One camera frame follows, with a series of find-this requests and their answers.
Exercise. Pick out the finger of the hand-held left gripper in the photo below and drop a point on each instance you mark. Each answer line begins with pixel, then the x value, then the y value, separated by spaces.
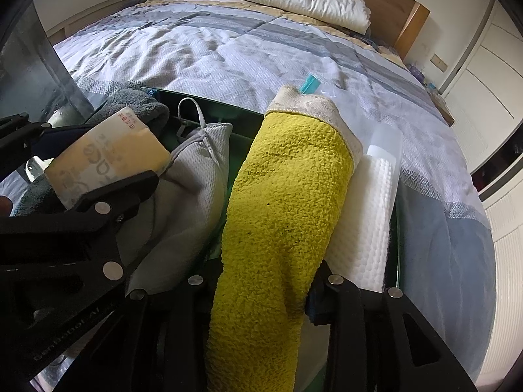
pixel 102 208
pixel 61 141

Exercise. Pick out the pale yellow tissue pack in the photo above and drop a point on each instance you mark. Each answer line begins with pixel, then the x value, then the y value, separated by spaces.
pixel 114 151

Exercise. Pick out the striped blanket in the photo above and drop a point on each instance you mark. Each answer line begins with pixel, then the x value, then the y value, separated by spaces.
pixel 245 49

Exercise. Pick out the yellow towel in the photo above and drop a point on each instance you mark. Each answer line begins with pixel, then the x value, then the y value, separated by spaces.
pixel 282 212

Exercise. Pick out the green tray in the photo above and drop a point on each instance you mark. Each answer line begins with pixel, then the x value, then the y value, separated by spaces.
pixel 220 104

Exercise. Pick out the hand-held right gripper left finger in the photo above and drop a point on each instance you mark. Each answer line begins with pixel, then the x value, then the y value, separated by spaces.
pixel 184 314

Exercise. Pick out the light grey fabric pouch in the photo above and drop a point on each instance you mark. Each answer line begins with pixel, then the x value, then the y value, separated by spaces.
pixel 192 179

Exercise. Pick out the wooden nightstand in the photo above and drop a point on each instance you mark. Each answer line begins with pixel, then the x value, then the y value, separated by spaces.
pixel 443 108

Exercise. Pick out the beige wall socket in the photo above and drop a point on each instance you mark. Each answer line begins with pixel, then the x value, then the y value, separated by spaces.
pixel 439 62

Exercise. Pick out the clear zip bag teal strip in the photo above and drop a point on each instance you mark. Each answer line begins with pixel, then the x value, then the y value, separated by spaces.
pixel 384 141

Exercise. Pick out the white wardrobe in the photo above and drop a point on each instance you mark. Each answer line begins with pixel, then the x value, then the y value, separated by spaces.
pixel 490 90

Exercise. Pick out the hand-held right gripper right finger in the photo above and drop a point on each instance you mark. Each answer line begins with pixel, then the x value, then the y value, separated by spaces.
pixel 316 304

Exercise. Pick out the purple item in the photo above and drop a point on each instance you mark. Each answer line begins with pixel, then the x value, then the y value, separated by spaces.
pixel 416 71

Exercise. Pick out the dark grey towel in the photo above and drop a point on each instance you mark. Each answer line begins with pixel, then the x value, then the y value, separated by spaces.
pixel 130 104

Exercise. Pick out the smoked glass jar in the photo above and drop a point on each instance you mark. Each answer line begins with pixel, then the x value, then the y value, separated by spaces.
pixel 36 69

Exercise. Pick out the white towel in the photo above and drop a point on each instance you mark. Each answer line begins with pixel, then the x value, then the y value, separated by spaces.
pixel 367 220

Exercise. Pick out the person's left hand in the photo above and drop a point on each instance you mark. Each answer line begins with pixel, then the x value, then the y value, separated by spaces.
pixel 5 205

